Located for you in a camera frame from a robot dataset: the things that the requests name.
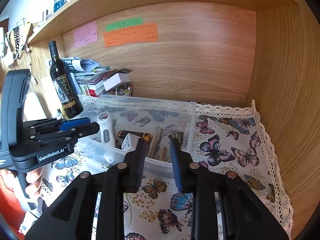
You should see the white handheld massager device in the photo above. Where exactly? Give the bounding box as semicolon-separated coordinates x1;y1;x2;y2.
97;112;116;164

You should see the dark wine bottle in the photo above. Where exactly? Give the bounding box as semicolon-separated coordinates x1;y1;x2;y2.
48;41;83;119

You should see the small white cardboard box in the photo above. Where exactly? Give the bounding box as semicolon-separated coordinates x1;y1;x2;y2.
103;73;131;91

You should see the blue patterned glass bottle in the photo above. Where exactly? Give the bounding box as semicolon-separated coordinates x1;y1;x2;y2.
53;0;67;12

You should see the person's left hand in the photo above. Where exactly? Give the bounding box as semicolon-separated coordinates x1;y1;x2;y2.
25;168;42;200

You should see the butterfly print tablecloth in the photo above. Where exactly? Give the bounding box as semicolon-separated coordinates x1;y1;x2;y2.
18;94;295;240

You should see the orange sticky note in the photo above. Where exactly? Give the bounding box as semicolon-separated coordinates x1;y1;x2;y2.
104;23;158;48

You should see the stack of papers and books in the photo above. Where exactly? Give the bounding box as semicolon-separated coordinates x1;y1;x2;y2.
62;57;118;96

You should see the clear plastic storage box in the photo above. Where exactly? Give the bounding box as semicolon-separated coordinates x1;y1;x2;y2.
74;95;196;181

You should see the green sticky note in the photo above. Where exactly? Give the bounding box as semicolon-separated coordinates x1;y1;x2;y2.
106;17;143;32

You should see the pink sticky note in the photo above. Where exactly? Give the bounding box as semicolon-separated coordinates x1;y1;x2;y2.
73;22;98;48

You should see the white die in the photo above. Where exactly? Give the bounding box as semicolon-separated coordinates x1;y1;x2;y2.
121;133;140;153

